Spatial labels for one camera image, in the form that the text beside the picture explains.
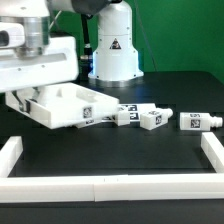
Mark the white U-shaped obstacle fence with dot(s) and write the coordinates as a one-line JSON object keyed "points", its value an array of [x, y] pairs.
{"points": [[111, 188]]}

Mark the white square table top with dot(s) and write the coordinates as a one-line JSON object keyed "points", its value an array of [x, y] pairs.
{"points": [[62, 105]]}

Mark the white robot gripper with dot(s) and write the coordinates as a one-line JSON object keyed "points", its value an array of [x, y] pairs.
{"points": [[29, 56]]}

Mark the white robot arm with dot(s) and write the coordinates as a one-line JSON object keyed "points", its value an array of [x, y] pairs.
{"points": [[115, 61]]}

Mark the paper sheet with AprilTags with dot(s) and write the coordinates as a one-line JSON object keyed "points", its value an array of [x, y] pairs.
{"points": [[135, 110]]}

